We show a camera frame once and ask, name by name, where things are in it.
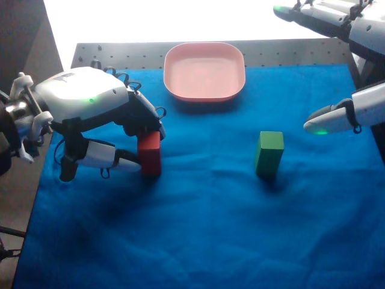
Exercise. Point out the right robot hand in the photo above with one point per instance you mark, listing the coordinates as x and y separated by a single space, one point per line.
367 27

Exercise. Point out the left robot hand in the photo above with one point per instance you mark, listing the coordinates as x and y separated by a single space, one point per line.
78 93

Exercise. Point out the red wooden block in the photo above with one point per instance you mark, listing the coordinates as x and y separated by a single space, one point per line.
150 156

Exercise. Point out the green wooden block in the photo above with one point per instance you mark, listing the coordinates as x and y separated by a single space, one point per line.
268 156

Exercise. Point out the pink square plate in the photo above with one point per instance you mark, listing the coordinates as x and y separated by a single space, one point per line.
204 72

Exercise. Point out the black rod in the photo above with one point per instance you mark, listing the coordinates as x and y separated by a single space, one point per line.
12 231

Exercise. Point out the blue cloth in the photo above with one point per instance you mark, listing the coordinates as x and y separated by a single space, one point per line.
210 216

